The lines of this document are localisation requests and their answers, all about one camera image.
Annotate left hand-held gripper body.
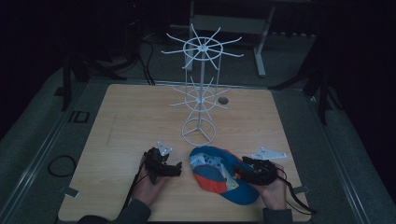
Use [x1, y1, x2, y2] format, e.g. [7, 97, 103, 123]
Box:
[144, 141, 174, 185]

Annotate white wire hat rack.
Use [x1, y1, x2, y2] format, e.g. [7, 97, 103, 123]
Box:
[161, 23, 245, 147]

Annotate grey tape piece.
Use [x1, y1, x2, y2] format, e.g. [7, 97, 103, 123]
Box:
[63, 186, 80, 199]
[293, 185, 311, 195]

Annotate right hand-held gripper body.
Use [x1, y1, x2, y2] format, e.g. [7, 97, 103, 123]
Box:
[247, 147, 288, 187]

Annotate black floor cables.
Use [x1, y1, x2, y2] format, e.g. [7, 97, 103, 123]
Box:
[134, 36, 157, 87]

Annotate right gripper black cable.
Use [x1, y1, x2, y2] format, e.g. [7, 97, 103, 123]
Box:
[276, 167, 318, 217]

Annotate blue and orange cap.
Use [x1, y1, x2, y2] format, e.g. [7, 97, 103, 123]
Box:
[189, 146, 262, 206]

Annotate black cable loop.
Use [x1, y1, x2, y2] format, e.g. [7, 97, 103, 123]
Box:
[47, 154, 78, 178]

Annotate black floor bracket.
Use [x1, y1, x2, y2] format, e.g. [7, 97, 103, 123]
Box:
[67, 110, 91, 124]

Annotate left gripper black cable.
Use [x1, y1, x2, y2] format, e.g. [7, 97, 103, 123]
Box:
[121, 151, 148, 213]

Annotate black metal stand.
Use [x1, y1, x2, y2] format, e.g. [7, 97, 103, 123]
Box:
[268, 66, 345, 126]
[53, 52, 128, 112]

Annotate person's left hand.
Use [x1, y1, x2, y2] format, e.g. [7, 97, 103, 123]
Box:
[132, 168, 170, 207]

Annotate grey metal desk frame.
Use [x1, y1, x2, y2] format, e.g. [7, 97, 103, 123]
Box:
[188, 0, 277, 78]

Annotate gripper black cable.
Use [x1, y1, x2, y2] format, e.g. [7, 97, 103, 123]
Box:
[276, 167, 318, 217]
[121, 151, 148, 213]

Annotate person's right hand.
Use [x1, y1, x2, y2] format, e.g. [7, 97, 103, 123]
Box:
[257, 163, 289, 211]

